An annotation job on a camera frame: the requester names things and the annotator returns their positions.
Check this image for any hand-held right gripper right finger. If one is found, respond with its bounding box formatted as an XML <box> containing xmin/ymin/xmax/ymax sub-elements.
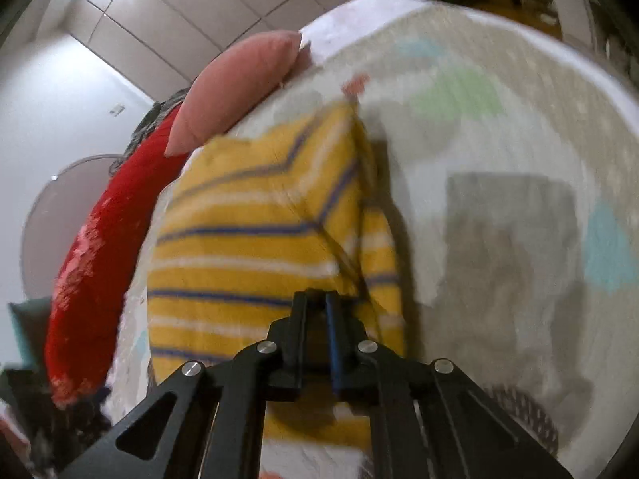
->
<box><xmin>324</xmin><ymin>292</ymin><xmax>575</xmax><ymax>479</ymax></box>

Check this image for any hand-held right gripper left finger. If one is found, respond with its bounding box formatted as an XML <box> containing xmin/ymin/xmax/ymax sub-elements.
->
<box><xmin>60</xmin><ymin>292</ymin><xmax>308</xmax><ymax>479</ymax></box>

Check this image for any yellow striped small shirt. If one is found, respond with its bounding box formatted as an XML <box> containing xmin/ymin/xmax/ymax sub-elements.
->
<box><xmin>147</xmin><ymin>102</ymin><xmax>406</xmax><ymax>447</ymax></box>

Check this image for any red blanket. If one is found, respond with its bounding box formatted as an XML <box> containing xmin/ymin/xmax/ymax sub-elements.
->
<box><xmin>44</xmin><ymin>105</ymin><xmax>193</xmax><ymax>408</ymax></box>

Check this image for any pink pillow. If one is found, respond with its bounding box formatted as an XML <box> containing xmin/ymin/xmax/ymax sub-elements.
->
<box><xmin>164</xmin><ymin>30</ymin><xmax>314</xmax><ymax>158</ymax></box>

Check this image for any grey fuzzy cloth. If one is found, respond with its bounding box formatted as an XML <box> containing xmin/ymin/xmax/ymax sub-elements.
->
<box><xmin>121</xmin><ymin>87</ymin><xmax>191</xmax><ymax>161</ymax></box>

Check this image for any beige patterned quilt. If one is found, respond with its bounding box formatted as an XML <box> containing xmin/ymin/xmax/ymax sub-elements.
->
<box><xmin>107</xmin><ymin>2</ymin><xmax>639</xmax><ymax>479</ymax></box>

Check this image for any teal cloth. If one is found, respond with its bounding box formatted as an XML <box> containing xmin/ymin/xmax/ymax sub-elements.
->
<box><xmin>7</xmin><ymin>297</ymin><xmax>54</xmax><ymax>366</ymax></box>

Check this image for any cluttered shelf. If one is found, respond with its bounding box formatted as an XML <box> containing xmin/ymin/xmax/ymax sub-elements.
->
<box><xmin>514</xmin><ymin>0</ymin><xmax>639</xmax><ymax>83</ymax></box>

